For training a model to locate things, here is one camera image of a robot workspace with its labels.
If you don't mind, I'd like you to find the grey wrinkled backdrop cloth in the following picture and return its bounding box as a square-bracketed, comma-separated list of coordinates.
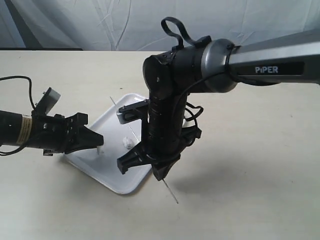
[0, 0, 320, 51]

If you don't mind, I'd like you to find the white bead top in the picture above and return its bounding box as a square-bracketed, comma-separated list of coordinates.
[122, 136, 135, 150]

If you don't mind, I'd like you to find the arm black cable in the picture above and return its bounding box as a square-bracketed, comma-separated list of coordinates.
[0, 76, 35, 157]
[161, 16, 241, 161]

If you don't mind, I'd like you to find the white bead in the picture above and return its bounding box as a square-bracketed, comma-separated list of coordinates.
[97, 147, 104, 155]
[122, 136, 135, 150]

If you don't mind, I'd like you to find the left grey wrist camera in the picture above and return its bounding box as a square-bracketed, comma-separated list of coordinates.
[34, 87, 61, 115]

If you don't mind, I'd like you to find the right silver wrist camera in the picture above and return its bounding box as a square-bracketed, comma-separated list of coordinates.
[116, 99, 149, 125]

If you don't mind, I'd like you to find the right grey black robot arm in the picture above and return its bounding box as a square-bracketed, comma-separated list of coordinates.
[117, 30, 320, 181]

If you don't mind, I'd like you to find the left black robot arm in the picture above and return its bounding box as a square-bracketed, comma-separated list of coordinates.
[0, 111, 104, 157]

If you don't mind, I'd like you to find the white bead bottom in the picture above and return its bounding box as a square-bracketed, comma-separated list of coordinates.
[97, 147, 104, 155]

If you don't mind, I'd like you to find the thin metal skewer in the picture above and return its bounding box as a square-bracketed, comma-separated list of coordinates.
[109, 96, 179, 204]

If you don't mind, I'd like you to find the white rectangular plastic tray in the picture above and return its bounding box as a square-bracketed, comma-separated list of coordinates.
[65, 93, 152, 195]

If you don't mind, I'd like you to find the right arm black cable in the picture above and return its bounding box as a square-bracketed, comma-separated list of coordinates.
[161, 16, 241, 161]

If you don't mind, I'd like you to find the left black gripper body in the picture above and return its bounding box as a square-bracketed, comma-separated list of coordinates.
[29, 112, 88, 155]

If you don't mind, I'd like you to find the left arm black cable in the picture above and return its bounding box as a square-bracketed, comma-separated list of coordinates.
[0, 76, 35, 157]

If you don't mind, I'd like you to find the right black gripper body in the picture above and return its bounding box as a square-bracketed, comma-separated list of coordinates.
[143, 94, 202, 160]

